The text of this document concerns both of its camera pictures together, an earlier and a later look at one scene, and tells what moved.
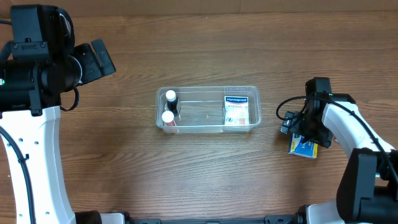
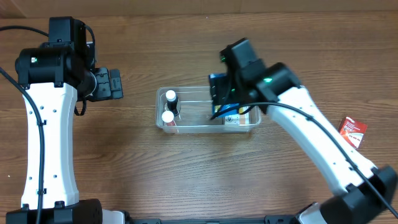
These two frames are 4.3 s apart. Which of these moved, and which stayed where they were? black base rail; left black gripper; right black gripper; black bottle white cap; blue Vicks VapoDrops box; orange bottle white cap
Moved: left black gripper; blue Vicks VapoDrops box; right black gripper
Stayed: black base rail; orange bottle white cap; black bottle white cap
